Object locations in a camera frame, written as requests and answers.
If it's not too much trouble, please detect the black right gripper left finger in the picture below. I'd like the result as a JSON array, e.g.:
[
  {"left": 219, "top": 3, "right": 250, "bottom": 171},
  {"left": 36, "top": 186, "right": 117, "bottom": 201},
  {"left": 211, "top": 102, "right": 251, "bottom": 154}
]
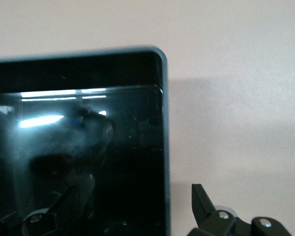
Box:
[{"left": 21, "top": 185, "right": 77, "bottom": 236}]

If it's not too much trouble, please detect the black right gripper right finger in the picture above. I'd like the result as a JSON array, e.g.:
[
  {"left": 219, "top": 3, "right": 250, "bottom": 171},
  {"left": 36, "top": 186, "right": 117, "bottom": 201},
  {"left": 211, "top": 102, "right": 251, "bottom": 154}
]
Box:
[{"left": 188, "top": 183, "right": 290, "bottom": 236}]

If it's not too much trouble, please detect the black plastic box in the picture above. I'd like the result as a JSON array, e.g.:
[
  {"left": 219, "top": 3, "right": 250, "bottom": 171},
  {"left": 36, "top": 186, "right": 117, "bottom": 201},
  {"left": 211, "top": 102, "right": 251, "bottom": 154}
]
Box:
[{"left": 0, "top": 45, "right": 172, "bottom": 236}]

